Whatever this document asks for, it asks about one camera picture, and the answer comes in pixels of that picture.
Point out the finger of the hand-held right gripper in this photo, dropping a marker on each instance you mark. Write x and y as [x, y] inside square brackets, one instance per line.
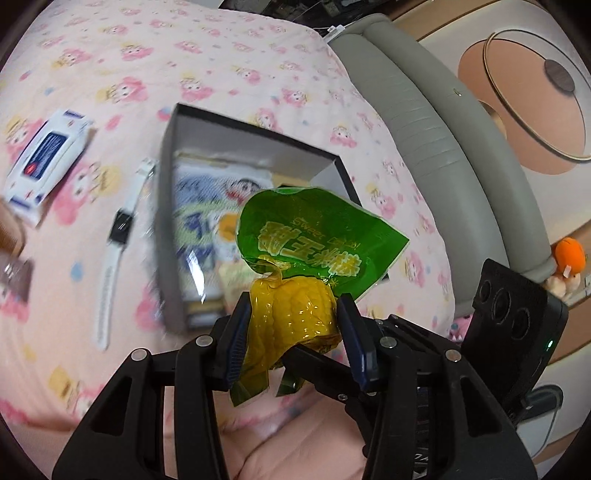
[415, 330]
[318, 374]

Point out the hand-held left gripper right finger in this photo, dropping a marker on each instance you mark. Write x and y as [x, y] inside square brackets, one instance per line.
[358, 344]

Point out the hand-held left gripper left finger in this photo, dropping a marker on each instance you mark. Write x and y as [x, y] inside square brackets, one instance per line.
[235, 341]

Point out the green yellow corn packet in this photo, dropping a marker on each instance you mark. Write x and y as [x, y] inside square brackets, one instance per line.
[314, 235]

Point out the cartoon bead art packet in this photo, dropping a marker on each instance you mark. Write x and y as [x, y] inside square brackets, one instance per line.
[198, 217]

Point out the dark cardboard shoe box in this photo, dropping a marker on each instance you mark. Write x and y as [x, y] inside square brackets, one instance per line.
[300, 157]

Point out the brown wooden comb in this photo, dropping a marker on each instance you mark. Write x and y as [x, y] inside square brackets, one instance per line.
[11, 235]

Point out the white plush toy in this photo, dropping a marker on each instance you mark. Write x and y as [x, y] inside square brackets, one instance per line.
[561, 286]

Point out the orange plush toy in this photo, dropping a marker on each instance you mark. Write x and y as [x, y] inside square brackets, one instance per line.
[570, 254]

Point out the white smartwatch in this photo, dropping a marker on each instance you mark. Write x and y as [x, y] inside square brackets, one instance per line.
[119, 228]

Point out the grey padded headboard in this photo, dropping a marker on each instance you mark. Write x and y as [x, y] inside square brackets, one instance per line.
[438, 138]

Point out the white blue wet wipes pack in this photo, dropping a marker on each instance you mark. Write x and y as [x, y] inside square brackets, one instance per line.
[46, 157]

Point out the pink printed blanket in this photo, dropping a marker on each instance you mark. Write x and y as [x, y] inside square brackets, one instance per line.
[184, 55]

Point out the white plug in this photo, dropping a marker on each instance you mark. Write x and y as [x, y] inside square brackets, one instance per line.
[334, 30]

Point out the round peach wall panel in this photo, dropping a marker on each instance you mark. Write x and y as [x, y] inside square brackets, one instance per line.
[508, 92]

